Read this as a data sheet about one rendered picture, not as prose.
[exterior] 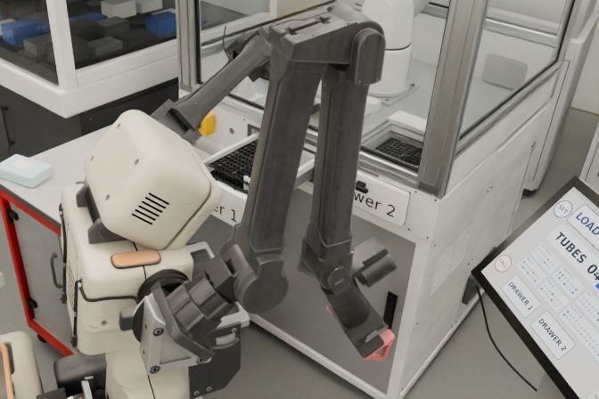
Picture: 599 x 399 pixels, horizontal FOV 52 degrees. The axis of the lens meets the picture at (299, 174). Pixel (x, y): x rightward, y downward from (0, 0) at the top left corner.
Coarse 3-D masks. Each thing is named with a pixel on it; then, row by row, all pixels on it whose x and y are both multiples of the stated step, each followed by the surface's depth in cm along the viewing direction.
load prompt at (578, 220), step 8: (584, 208) 127; (576, 216) 128; (584, 216) 127; (592, 216) 125; (576, 224) 127; (584, 224) 126; (592, 224) 124; (584, 232) 125; (592, 232) 124; (592, 240) 123
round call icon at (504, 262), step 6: (504, 252) 136; (498, 258) 136; (504, 258) 135; (510, 258) 134; (492, 264) 137; (498, 264) 136; (504, 264) 135; (510, 264) 134; (498, 270) 135; (504, 270) 134
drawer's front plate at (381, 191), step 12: (360, 180) 180; (372, 180) 178; (360, 192) 182; (372, 192) 180; (384, 192) 177; (396, 192) 174; (408, 192) 174; (360, 204) 184; (372, 204) 181; (384, 204) 178; (396, 204) 176; (384, 216) 180; (396, 216) 178
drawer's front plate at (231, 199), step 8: (224, 184) 171; (224, 192) 170; (232, 192) 168; (240, 192) 168; (224, 200) 171; (232, 200) 169; (240, 200) 167; (216, 208) 175; (232, 208) 170; (240, 208) 168; (216, 216) 176; (224, 216) 174; (232, 216) 172; (240, 216) 170; (232, 224) 173
